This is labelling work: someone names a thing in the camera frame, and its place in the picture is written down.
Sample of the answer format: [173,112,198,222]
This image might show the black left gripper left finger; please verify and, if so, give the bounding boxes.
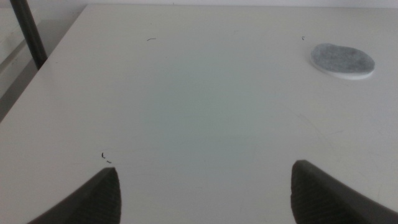
[27,167,122,224]

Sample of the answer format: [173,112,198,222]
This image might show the dark metal pole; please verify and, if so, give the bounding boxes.
[9,0,49,71]

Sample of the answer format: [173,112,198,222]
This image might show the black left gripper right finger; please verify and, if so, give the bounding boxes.
[290,159,398,224]

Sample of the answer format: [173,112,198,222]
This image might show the round grey felt cup mat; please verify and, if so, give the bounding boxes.
[309,42,376,81]

